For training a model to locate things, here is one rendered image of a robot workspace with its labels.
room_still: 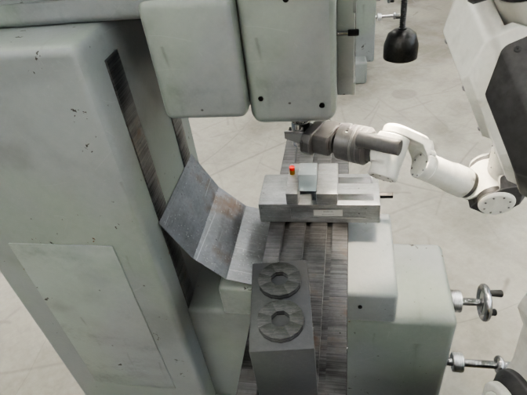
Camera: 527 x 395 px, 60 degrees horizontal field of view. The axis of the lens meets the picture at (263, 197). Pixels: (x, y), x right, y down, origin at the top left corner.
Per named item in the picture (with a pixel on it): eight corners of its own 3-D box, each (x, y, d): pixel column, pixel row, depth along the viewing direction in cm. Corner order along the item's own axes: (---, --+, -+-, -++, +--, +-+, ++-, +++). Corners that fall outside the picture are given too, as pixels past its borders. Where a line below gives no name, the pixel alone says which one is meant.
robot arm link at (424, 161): (379, 124, 105) (427, 145, 109) (366, 161, 105) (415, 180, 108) (394, 121, 99) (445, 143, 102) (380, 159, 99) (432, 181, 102)
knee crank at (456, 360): (518, 363, 143) (523, 352, 139) (524, 381, 138) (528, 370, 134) (444, 358, 147) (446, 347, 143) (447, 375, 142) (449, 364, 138)
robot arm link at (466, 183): (416, 161, 111) (479, 189, 116) (419, 194, 104) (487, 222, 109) (446, 134, 103) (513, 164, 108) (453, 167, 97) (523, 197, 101)
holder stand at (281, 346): (310, 312, 111) (307, 255, 99) (318, 400, 94) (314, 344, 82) (261, 315, 112) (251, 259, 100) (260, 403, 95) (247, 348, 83)
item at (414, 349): (424, 346, 189) (444, 242, 151) (434, 425, 164) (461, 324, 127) (233, 335, 203) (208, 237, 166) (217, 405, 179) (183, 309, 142)
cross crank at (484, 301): (491, 299, 151) (498, 276, 143) (499, 330, 142) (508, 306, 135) (440, 297, 154) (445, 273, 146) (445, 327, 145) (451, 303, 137)
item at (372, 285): (388, 238, 156) (390, 211, 148) (395, 324, 129) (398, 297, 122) (244, 234, 165) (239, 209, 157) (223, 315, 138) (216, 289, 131)
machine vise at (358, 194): (376, 191, 144) (378, 162, 138) (379, 223, 133) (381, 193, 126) (267, 191, 150) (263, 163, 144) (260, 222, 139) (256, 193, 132)
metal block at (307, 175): (318, 179, 139) (317, 162, 135) (317, 191, 134) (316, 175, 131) (300, 179, 140) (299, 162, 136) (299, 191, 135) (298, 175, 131)
